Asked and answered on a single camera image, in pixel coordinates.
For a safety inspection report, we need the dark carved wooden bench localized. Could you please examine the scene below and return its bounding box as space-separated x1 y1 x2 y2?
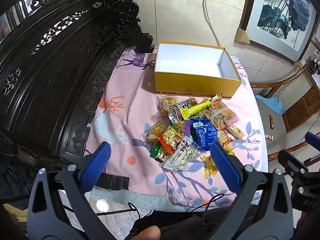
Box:
0 0 155 180

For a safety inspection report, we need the black carved wooden block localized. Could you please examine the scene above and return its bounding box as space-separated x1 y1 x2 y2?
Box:
97 173 130 191

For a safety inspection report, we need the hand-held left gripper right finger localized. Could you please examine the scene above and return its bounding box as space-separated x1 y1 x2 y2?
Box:
209 141 293 240

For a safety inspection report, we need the grey power cable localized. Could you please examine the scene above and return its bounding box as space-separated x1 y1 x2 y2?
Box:
203 0 226 48

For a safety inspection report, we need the blue round snack packet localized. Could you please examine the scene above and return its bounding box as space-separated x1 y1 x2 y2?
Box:
189 117 221 152

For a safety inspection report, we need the black cord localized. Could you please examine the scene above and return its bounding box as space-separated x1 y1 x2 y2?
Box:
95 192 227 227

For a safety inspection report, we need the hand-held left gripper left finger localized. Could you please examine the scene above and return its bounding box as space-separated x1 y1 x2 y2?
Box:
26 141 112 240

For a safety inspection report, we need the pile of snack packets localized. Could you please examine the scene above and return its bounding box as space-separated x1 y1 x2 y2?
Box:
141 94 245 180

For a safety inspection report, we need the yellow cardboard box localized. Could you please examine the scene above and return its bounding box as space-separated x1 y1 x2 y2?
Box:
153 41 243 98

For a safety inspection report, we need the orange-red snack packet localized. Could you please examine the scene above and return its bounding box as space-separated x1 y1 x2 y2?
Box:
157 126 183 154

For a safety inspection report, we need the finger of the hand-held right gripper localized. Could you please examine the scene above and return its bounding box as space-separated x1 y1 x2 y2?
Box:
277 149 309 178
304 132 320 153

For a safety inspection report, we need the person's left hand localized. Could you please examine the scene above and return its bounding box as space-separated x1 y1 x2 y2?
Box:
132 225 162 240

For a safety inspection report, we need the framed lotus painting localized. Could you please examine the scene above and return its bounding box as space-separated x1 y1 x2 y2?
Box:
237 0 320 64

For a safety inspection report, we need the blue cloth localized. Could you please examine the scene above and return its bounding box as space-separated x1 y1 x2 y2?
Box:
254 95 286 116

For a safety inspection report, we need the puffed rice bar packet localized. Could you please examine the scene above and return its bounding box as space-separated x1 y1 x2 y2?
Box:
224 124 245 142

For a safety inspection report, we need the yellow-green stick snack packet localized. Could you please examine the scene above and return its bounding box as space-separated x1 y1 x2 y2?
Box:
181 99 213 120

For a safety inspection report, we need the grey mat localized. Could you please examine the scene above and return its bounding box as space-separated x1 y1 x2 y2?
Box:
57 187 238 216

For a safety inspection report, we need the round white disc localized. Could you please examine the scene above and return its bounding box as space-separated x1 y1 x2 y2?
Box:
96 199 109 212

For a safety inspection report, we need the dark chocolate bar packet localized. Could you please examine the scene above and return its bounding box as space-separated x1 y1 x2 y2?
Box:
166 99 198 123

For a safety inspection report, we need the wooden chair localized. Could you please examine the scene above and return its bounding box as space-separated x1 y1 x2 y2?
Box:
251 62 320 161

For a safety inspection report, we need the cardboard corner protector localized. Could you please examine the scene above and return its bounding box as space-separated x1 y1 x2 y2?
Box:
234 27 250 45

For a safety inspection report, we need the yellow clear snack packet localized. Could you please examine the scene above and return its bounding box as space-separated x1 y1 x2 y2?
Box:
202 156 221 178

